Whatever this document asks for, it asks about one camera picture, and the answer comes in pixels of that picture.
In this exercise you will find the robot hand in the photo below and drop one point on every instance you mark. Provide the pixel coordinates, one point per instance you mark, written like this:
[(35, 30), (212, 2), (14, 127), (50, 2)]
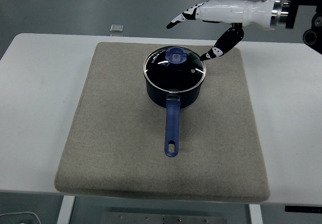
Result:
[(226, 10)]

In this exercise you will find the white table leg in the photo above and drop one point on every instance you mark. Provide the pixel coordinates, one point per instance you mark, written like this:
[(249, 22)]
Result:
[(65, 211), (256, 215)]

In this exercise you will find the grey metal plate with screws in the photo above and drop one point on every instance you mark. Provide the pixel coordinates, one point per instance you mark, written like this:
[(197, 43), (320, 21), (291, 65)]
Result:
[(138, 220)]

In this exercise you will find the small silver floor plate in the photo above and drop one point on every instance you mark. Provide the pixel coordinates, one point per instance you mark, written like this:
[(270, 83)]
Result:
[(117, 28)]

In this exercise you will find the black table control panel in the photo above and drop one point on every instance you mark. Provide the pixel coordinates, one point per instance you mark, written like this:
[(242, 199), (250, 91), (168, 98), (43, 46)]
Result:
[(304, 209)]

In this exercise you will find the beige fabric mat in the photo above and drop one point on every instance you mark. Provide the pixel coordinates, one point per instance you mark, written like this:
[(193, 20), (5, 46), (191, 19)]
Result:
[(113, 133)]

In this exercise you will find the glass pot lid blue knob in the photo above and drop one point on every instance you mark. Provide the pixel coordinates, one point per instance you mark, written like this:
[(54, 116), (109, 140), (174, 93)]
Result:
[(173, 75)]

